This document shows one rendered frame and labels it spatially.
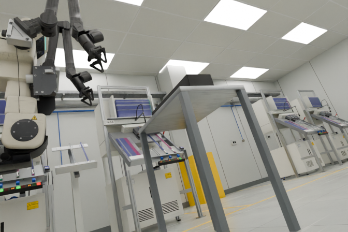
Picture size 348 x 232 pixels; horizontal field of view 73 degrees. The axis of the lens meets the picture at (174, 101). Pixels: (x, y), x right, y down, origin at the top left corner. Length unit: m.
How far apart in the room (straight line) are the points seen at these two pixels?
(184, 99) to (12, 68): 0.86
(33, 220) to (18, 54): 1.67
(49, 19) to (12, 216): 1.83
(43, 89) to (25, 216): 1.59
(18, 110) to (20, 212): 1.53
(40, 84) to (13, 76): 0.14
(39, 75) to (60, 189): 3.21
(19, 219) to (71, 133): 2.23
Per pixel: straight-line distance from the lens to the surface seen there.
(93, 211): 4.43
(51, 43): 1.84
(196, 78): 1.39
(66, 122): 4.66
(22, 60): 1.42
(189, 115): 1.16
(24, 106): 1.28
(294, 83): 8.74
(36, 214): 2.66
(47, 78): 1.32
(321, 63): 8.41
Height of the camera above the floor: 0.31
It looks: 21 degrees up
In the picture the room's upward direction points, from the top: 15 degrees counter-clockwise
